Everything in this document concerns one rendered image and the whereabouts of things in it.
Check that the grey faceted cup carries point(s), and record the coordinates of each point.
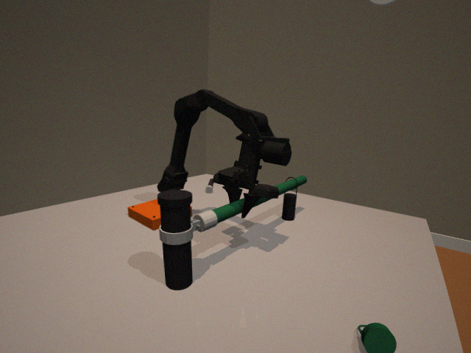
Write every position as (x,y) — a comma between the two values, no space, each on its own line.
(201,223)

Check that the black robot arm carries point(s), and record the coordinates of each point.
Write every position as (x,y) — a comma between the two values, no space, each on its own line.
(259,144)

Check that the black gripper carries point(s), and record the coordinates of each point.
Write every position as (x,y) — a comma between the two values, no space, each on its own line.
(256,191)

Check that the black vertical post with cap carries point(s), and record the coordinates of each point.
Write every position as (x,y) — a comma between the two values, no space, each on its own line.
(175,210)

